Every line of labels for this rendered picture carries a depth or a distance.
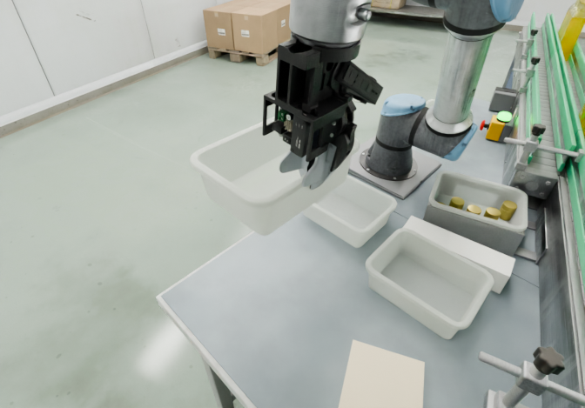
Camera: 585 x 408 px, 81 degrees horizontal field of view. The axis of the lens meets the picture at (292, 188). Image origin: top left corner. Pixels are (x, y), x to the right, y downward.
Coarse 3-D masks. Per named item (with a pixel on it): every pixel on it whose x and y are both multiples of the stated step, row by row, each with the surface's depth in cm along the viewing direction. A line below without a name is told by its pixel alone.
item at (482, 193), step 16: (448, 176) 98; (464, 176) 96; (432, 192) 90; (448, 192) 100; (464, 192) 98; (480, 192) 96; (496, 192) 94; (512, 192) 92; (448, 208) 85; (464, 208) 96; (496, 208) 96; (496, 224) 82; (512, 224) 88
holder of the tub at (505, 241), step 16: (432, 208) 88; (544, 208) 90; (448, 224) 88; (464, 224) 86; (480, 224) 84; (528, 224) 93; (544, 224) 86; (480, 240) 86; (496, 240) 84; (512, 240) 82; (544, 240) 82; (512, 256) 84; (528, 256) 84
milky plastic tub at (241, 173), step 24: (216, 144) 54; (240, 144) 57; (264, 144) 61; (288, 144) 65; (216, 168) 55; (240, 168) 59; (264, 168) 61; (216, 192) 51; (240, 192) 44; (264, 192) 55; (288, 192) 44; (312, 192) 51; (240, 216) 49; (264, 216) 45; (288, 216) 49
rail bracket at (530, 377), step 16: (480, 352) 45; (544, 352) 40; (512, 368) 43; (528, 368) 42; (544, 368) 39; (560, 368) 39; (528, 384) 42; (544, 384) 41; (496, 400) 48; (512, 400) 46; (576, 400) 41
